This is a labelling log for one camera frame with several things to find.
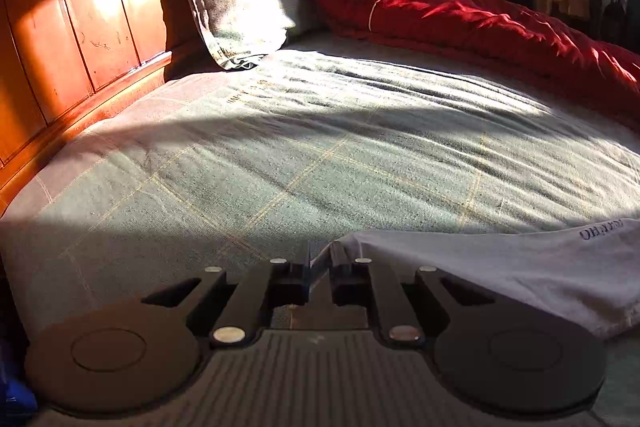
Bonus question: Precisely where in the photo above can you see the green plaid bed sheet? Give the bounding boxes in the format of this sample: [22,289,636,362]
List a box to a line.
[0,32,640,353]

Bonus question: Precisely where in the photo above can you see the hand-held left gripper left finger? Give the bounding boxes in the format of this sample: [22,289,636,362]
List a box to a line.
[141,241,314,349]

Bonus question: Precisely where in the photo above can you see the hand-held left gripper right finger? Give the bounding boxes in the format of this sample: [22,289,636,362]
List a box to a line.
[320,243,496,349]

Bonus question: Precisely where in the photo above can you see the white printed t-shirt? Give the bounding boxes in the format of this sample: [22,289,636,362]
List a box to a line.
[312,219,640,342]

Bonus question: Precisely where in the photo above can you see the blue plastic container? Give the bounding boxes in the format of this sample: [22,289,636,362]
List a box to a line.
[0,377,39,416]

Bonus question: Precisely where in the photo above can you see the wooden headboard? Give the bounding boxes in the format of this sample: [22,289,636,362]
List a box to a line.
[0,0,337,214]

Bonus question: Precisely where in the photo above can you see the red quilt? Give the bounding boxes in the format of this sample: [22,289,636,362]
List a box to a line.
[299,0,640,128]

